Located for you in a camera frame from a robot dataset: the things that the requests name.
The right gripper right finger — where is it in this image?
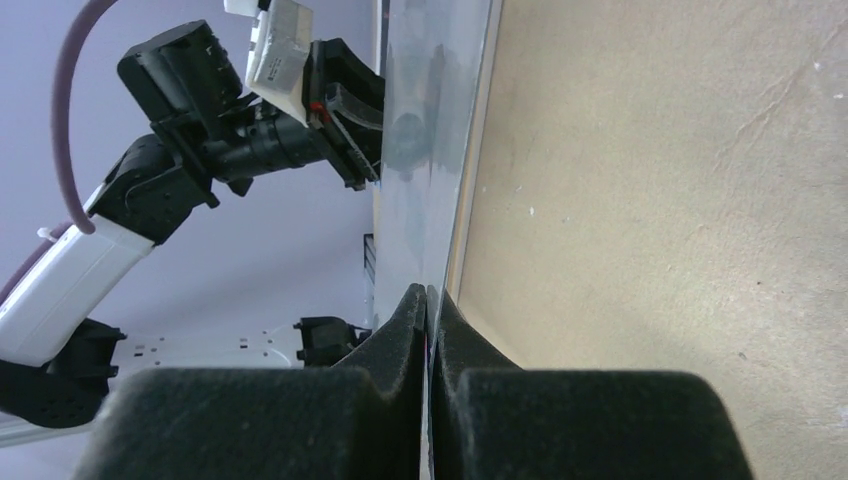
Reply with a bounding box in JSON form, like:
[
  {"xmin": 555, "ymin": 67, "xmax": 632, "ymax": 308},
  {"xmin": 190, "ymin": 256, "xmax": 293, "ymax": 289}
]
[{"xmin": 427, "ymin": 287, "xmax": 753, "ymax": 479}]

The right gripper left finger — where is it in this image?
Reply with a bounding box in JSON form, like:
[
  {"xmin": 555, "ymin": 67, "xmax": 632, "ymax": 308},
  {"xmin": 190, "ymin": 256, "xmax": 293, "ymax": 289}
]
[{"xmin": 74, "ymin": 284, "xmax": 427, "ymax": 479}]

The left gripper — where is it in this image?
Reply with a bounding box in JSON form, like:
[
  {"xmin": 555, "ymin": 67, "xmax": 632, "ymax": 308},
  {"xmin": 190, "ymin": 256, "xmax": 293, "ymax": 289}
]
[{"xmin": 89, "ymin": 20, "xmax": 385, "ymax": 245}]

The clear acrylic sheet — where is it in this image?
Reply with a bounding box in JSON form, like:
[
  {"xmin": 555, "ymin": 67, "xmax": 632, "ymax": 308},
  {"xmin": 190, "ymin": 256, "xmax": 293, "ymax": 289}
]
[{"xmin": 373, "ymin": 1, "xmax": 501, "ymax": 326}]

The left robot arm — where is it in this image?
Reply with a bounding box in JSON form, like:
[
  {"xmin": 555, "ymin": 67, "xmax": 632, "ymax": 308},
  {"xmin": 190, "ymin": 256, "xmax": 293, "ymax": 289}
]
[{"xmin": 1, "ymin": 20, "xmax": 386, "ymax": 430}]

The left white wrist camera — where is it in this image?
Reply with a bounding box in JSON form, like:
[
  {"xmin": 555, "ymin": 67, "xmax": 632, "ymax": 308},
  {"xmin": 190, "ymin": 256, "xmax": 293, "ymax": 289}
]
[{"xmin": 223, "ymin": 0, "xmax": 313, "ymax": 126}]

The aluminium rail frame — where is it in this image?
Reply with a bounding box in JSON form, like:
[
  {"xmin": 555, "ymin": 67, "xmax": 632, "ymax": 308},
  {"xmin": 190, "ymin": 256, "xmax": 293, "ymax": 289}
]
[{"xmin": 363, "ymin": 233, "xmax": 376, "ymax": 321}]

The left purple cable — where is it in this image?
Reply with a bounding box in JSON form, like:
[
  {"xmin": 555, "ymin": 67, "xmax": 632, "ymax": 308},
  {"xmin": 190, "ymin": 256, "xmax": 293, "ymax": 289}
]
[{"xmin": 0, "ymin": 0, "xmax": 121, "ymax": 306}]

